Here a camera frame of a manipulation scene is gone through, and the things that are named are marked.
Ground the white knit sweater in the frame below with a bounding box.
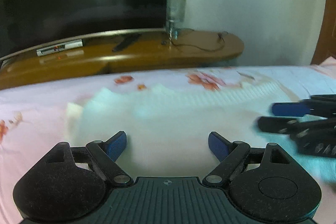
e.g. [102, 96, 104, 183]
[65, 81, 335, 182]

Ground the brown wooden door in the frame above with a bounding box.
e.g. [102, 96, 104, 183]
[311, 0, 335, 64]

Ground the pink floral bed sheet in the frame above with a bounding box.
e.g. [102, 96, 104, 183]
[1, 65, 335, 223]

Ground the wooden tv cabinet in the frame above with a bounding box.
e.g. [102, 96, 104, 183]
[1, 30, 244, 89]

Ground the silver set-top box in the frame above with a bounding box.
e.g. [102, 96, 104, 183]
[36, 39, 83, 56]

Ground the black lamp cable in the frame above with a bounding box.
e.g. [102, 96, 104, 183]
[161, 31, 229, 53]

